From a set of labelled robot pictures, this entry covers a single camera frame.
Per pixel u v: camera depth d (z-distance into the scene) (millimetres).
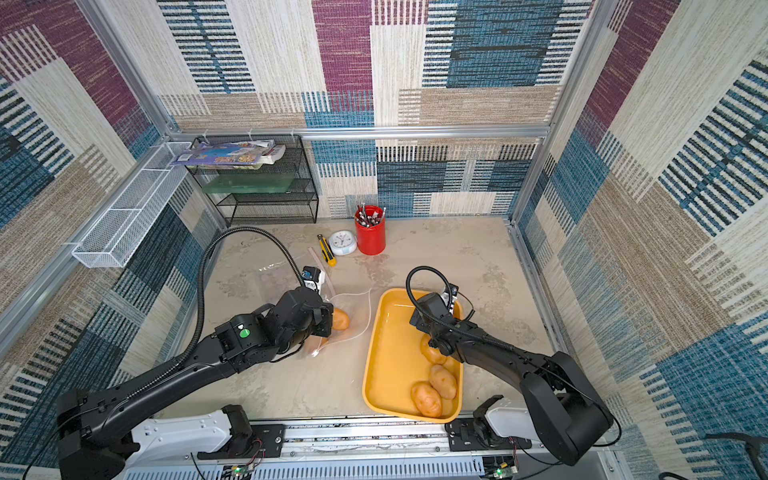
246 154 827
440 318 672
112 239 705
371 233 1041
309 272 624
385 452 728
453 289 782
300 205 1188
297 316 517
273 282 1032
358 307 910
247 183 992
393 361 841
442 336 635
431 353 815
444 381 760
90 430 385
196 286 1083
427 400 743
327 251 1087
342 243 1110
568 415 415
